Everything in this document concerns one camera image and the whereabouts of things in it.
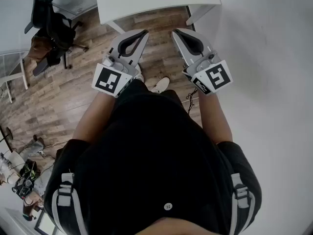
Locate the person's right white shoe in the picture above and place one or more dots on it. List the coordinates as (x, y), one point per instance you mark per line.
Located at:
(161, 84)

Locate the person's black shirt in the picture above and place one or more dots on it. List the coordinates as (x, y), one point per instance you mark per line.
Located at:
(151, 150)

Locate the white side table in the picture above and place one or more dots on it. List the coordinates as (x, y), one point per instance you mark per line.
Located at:
(14, 65)

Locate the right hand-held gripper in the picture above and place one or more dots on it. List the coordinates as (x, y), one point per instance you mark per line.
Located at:
(217, 76)

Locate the white table leg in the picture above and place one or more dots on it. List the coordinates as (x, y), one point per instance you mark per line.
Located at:
(117, 28)
(199, 14)

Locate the person's chest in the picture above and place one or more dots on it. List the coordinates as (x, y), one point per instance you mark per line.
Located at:
(176, 226)

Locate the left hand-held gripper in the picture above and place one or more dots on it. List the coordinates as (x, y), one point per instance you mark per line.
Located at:
(107, 79)

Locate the black standing fan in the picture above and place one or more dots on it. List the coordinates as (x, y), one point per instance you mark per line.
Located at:
(9, 132)

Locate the person's right forearm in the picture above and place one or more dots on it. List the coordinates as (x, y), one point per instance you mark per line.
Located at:
(214, 119)

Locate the white shirt button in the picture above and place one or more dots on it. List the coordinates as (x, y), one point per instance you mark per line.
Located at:
(167, 206)

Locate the person's left forearm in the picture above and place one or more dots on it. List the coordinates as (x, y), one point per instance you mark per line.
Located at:
(95, 116)

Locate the black office chair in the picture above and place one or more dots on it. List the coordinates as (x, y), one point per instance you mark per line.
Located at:
(55, 30)

